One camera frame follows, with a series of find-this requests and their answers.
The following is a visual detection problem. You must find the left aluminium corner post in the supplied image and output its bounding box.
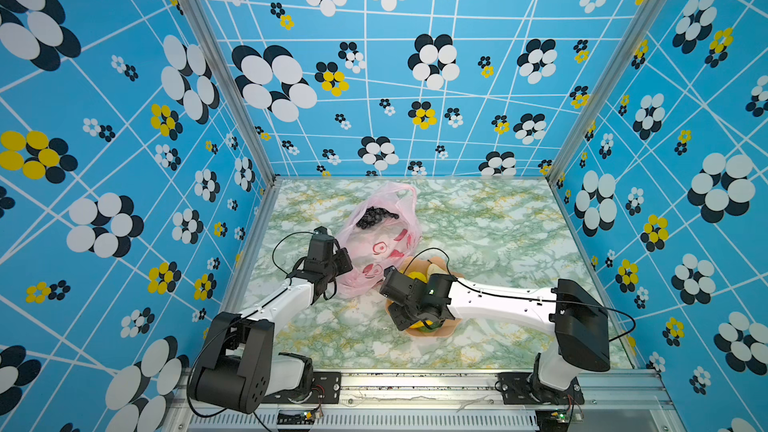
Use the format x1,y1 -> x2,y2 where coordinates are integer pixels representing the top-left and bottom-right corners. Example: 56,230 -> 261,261
181,0 -> 276,190

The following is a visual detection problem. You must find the green fake lime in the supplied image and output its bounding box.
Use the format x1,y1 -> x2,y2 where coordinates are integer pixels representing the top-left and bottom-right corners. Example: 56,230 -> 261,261
415,325 -> 440,334

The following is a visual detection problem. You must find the dark fake grape bunch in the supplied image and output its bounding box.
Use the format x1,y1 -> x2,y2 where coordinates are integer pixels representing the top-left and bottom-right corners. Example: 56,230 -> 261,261
355,207 -> 400,230

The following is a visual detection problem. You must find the aluminium corner post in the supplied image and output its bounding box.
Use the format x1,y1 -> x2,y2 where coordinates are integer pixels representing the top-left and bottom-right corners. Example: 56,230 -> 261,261
547,0 -> 668,186
181,0 -> 276,190

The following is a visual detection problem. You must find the left floor aluminium rail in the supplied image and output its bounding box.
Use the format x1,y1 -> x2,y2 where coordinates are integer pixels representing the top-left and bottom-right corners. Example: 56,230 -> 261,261
220,177 -> 282,312

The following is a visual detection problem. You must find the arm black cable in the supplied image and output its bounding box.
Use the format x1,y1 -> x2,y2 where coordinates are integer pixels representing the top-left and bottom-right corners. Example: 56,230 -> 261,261
398,247 -> 637,343
271,230 -> 316,280

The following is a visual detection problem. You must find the peach scalloped plastic bowl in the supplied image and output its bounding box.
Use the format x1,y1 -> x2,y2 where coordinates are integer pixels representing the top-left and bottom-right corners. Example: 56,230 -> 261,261
385,256 -> 461,337

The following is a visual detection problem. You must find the pink translucent plastic bag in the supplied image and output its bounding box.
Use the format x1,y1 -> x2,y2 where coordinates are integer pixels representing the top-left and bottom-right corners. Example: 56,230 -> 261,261
336,182 -> 423,299

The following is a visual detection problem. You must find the beige fake garlic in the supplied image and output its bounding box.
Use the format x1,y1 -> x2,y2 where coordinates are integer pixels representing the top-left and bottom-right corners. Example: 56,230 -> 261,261
427,263 -> 448,277

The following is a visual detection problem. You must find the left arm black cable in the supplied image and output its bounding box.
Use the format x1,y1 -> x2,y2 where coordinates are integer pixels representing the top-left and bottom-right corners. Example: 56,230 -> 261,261
271,230 -> 316,280

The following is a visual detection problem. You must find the right aluminium corner post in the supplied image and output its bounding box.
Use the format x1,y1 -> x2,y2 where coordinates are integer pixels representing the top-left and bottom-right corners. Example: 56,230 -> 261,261
547,0 -> 668,186

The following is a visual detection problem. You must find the yellow fake pear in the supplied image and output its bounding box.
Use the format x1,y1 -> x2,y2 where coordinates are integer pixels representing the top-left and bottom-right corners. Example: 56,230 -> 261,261
408,272 -> 428,283

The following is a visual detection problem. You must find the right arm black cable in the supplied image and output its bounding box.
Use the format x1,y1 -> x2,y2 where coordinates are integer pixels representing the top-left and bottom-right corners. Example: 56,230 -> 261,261
398,247 -> 637,343

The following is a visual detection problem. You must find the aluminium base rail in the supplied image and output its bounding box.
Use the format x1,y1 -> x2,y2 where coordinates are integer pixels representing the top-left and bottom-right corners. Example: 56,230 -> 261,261
161,369 -> 685,431

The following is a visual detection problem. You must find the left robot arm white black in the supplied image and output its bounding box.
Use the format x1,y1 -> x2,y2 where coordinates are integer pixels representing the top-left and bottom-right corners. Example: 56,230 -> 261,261
186,226 -> 352,414

